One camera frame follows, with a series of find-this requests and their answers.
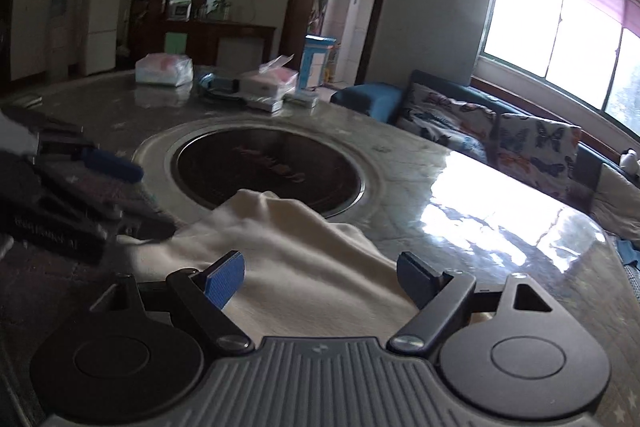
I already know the cream beige garment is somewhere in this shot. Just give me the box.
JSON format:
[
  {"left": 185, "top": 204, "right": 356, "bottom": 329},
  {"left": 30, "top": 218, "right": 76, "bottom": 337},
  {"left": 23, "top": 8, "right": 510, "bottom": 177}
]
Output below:
[{"left": 113, "top": 190, "right": 418, "bottom": 343}]

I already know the round black induction cooktop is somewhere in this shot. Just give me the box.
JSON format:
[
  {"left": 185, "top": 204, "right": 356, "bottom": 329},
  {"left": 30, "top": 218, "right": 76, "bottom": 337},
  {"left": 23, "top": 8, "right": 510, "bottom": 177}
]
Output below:
[{"left": 170, "top": 126, "right": 366, "bottom": 216}]

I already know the white refrigerator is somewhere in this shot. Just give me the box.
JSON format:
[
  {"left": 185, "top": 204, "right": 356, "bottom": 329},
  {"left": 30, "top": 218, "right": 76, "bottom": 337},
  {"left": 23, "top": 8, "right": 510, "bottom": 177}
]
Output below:
[{"left": 80, "top": 0, "right": 120, "bottom": 76}]

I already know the plastic wrapped tissue pack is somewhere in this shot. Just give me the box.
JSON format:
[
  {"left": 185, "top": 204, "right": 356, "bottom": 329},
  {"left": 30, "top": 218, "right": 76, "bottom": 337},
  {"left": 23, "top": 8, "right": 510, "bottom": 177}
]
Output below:
[{"left": 134, "top": 53, "right": 193, "bottom": 87}]

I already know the teal black wristband device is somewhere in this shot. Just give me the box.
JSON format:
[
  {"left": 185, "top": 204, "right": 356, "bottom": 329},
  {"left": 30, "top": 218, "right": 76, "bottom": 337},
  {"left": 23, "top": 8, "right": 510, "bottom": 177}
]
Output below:
[{"left": 198, "top": 72, "right": 240, "bottom": 98}]

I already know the left butterfly pillow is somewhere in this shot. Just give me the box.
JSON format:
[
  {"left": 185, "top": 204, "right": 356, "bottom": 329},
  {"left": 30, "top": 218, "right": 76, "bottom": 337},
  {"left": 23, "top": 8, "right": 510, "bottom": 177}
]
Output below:
[{"left": 396, "top": 83, "right": 497, "bottom": 164}]

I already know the butterfly pillow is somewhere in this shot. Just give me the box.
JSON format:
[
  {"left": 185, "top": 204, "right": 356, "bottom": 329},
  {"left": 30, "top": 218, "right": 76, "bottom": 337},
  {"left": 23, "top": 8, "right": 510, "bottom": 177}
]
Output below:
[
  {"left": 497, "top": 113, "right": 582, "bottom": 200},
  {"left": 396, "top": 83, "right": 497, "bottom": 164}
]

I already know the right butterfly pillow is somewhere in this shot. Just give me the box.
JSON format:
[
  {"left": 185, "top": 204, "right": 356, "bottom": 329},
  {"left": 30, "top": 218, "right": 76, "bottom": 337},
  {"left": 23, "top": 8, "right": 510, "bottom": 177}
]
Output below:
[{"left": 497, "top": 113, "right": 582, "bottom": 200}]

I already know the blue cloth on sofa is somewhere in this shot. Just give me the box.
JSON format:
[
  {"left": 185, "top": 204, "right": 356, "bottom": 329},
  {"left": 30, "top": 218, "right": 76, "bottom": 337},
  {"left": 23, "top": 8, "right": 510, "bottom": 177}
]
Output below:
[{"left": 616, "top": 237, "right": 640, "bottom": 269}]

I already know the pink white tissue box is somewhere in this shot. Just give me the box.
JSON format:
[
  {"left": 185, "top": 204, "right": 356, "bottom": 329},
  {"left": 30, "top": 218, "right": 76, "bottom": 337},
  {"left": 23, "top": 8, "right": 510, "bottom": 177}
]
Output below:
[{"left": 239, "top": 55, "right": 298, "bottom": 98}]

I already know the plain beige pillow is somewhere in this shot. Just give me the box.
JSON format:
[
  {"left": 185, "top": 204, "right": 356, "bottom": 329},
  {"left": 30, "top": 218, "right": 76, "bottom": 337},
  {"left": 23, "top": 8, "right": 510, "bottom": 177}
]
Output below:
[{"left": 590, "top": 165, "right": 640, "bottom": 246}]

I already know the blue corner sofa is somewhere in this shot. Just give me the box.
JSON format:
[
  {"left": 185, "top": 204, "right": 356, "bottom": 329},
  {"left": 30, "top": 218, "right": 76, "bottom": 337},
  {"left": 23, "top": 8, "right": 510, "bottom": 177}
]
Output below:
[{"left": 328, "top": 68, "right": 640, "bottom": 258}]

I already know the small green card box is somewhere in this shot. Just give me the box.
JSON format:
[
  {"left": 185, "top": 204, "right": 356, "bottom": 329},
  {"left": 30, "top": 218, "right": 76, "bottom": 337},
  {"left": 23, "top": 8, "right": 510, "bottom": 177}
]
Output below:
[{"left": 283, "top": 90, "right": 320, "bottom": 109}]

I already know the panda plush toy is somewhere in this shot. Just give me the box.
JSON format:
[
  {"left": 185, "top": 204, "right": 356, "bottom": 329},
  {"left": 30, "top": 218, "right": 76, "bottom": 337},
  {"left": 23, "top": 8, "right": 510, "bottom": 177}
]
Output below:
[{"left": 620, "top": 148, "right": 640, "bottom": 176}]

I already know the blue white small cabinet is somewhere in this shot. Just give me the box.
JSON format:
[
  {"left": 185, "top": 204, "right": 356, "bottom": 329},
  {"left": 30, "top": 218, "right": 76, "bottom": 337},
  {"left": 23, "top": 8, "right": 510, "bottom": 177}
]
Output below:
[{"left": 298, "top": 34, "right": 336, "bottom": 90}]

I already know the window with green frame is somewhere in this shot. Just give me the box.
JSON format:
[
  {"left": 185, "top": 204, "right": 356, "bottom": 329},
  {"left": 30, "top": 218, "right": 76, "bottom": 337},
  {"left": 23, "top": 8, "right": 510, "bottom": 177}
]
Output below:
[{"left": 483, "top": 0, "right": 639, "bottom": 133}]

